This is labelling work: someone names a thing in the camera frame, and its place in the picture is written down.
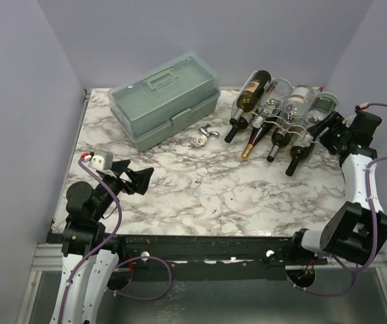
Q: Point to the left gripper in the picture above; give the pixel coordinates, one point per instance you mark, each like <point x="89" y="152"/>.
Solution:
<point x="141" y="177"/>

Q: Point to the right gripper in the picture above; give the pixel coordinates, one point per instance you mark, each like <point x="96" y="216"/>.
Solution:
<point x="330" y="131"/>

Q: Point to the round clear bottle dark label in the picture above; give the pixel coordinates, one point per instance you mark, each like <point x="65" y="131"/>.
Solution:
<point x="323" y="105"/>

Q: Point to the clear bottle white label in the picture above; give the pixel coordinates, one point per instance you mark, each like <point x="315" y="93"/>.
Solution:
<point x="294" y="109"/>

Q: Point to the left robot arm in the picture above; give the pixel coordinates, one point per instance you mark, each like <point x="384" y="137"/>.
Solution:
<point x="89" y="254"/>

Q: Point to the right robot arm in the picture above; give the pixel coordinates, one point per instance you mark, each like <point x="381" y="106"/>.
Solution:
<point x="358" y="230"/>

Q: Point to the green bottle black neck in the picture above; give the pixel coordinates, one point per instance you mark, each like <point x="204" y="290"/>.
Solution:
<point x="298" y="154"/>

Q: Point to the clear bottle silver cap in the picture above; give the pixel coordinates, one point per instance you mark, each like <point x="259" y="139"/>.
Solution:
<point x="275" y="94"/>

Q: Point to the red wine bottle gold foil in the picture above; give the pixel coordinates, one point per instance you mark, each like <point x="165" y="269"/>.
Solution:
<point x="256" y="135"/>

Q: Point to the chrome white bottle stopper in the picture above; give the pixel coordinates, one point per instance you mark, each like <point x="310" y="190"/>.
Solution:
<point x="205" y="134"/>

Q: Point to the dark green bottle top left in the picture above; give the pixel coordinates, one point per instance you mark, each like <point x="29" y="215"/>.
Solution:
<point x="250" y="94"/>

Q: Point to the dark bottle bottom left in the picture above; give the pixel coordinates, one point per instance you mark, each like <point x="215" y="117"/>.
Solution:
<point x="238" y="125"/>

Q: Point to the green plastic toolbox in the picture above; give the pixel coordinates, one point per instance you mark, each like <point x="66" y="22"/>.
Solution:
<point x="165" y="101"/>

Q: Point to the white wire wine rack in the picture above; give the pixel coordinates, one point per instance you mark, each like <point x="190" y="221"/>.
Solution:
<point x="299" y="130"/>

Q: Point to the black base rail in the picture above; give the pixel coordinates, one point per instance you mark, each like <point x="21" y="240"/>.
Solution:
<point x="207" y="258"/>

